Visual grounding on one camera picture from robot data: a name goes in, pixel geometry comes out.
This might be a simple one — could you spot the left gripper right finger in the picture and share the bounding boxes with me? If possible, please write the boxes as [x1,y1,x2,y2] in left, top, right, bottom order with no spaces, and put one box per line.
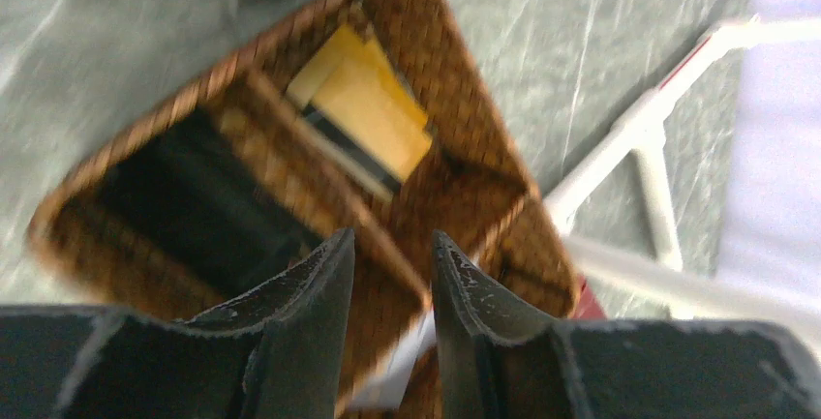
[432,231,820,418]

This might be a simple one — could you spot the red leather wallet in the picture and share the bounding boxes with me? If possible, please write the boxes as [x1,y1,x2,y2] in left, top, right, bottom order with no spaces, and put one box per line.
[571,278,607,320]

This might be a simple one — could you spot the brown woven divided basket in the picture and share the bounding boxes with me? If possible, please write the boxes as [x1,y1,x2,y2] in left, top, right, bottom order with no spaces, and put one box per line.
[28,0,579,418]

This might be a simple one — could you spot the black card in basket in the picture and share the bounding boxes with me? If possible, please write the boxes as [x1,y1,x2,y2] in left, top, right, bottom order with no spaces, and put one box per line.
[99,109,322,298]

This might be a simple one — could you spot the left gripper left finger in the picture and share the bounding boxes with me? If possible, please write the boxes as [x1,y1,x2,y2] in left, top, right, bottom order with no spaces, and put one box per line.
[1,228,355,418]

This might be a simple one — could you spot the cards in basket front compartment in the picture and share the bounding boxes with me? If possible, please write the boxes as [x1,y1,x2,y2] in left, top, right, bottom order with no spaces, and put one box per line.
[346,311,436,411]

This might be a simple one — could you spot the white PVC pipe frame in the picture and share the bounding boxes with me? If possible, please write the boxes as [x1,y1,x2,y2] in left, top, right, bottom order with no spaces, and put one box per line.
[542,12,821,353]

